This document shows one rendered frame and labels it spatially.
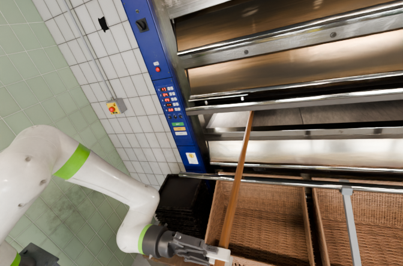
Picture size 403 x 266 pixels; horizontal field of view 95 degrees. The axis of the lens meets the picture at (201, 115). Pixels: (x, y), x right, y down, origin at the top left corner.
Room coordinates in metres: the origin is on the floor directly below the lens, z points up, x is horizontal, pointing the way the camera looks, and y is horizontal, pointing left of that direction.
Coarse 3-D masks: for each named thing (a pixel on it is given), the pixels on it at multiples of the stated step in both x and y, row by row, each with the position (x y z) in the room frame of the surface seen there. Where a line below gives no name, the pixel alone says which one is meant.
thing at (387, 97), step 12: (384, 84) 0.71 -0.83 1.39; (396, 84) 0.68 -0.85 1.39; (264, 96) 0.94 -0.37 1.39; (276, 96) 0.88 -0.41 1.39; (288, 96) 0.84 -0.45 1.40; (360, 96) 0.62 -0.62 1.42; (372, 96) 0.60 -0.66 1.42; (384, 96) 0.58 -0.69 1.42; (396, 96) 0.57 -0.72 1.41; (216, 108) 0.88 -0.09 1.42; (228, 108) 0.85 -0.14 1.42; (240, 108) 0.82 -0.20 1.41; (252, 108) 0.79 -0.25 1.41; (264, 108) 0.77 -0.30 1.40; (276, 108) 0.75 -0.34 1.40
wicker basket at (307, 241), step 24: (216, 192) 0.93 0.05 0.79; (240, 192) 0.94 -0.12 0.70; (288, 192) 0.81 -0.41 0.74; (216, 216) 0.83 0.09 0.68; (240, 216) 0.85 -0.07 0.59; (264, 216) 0.80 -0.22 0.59; (288, 216) 0.76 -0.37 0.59; (216, 240) 0.73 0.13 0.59; (240, 240) 0.69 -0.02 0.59; (264, 240) 0.66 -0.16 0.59; (288, 240) 0.62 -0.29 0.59; (240, 264) 0.53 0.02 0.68; (264, 264) 0.48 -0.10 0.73; (288, 264) 0.51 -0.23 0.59; (312, 264) 0.42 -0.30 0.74
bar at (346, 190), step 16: (192, 176) 0.72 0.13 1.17; (208, 176) 0.69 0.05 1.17; (224, 176) 0.66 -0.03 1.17; (256, 176) 0.61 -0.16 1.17; (352, 192) 0.44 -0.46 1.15; (384, 192) 0.40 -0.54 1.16; (400, 192) 0.38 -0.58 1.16; (352, 224) 0.37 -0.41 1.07; (352, 240) 0.34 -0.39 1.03; (352, 256) 0.32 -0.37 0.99
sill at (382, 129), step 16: (208, 128) 1.13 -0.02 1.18; (224, 128) 1.07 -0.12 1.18; (240, 128) 1.01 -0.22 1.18; (256, 128) 0.96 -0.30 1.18; (272, 128) 0.92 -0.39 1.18; (288, 128) 0.87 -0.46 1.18; (304, 128) 0.83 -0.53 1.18; (320, 128) 0.80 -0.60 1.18; (336, 128) 0.76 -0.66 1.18; (352, 128) 0.73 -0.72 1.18; (368, 128) 0.70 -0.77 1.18; (384, 128) 0.67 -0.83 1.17; (400, 128) 0.65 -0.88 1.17
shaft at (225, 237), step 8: (248, 120) 1.03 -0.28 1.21; (248, 128) 0.94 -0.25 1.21; (248, 136) 0.87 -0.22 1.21; (240, 152) 0.75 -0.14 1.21; (240, 160) 0.69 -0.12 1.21; (240, 168) 0.64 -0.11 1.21; (240, 176) 0.60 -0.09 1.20; (232, 192) 0.53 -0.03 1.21; (232, 200) 0.49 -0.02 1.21; (232, 208) 0.46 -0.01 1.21; (232, 216) 0.43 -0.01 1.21; (224, 224) 0.41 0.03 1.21; (232, 224) 0.41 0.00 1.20; (224, 232) 0.38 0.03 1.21; (224, 240) 0.36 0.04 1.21; (224, 248) 0.34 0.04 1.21; (216, 264) 0.30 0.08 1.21; (224, 264) 0.30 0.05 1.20
